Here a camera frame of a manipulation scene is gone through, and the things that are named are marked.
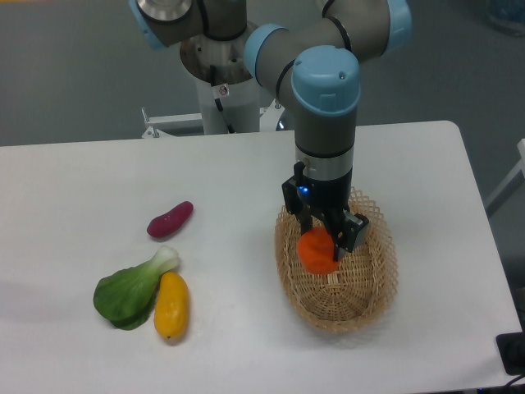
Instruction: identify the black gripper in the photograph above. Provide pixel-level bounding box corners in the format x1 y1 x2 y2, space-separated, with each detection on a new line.
281 162 369 262

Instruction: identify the orange fruit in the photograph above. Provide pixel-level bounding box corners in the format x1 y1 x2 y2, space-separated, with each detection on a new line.
297 227 339 275

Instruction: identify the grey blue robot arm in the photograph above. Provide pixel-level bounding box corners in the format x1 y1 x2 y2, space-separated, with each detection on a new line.
130 1 412 261

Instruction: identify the woven wicker basket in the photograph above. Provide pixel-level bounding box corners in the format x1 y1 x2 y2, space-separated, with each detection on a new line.
275 188 398 332

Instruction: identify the purple sweet potato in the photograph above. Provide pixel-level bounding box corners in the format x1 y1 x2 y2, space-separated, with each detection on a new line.
147 201 194 239

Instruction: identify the yellow mango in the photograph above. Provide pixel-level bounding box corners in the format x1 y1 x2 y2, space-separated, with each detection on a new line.
154 272 190 340

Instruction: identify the green bok choy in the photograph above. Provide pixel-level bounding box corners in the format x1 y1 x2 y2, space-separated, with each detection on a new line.
93 245 180 331

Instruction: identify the black device at table edge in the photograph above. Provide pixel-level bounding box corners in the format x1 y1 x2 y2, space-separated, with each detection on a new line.
495 332 524 376

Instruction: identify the white metal base frame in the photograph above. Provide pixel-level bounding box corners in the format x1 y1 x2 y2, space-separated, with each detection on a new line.
141 99 293 139

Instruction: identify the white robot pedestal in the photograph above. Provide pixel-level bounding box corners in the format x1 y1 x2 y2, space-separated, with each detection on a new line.
180 25 260 135

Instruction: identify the black cable on pedestal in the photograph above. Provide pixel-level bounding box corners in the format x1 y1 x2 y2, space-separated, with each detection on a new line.
209 64 237 135

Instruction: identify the white frame at right edge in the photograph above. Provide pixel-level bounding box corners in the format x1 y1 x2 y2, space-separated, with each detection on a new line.
485 139 524 218

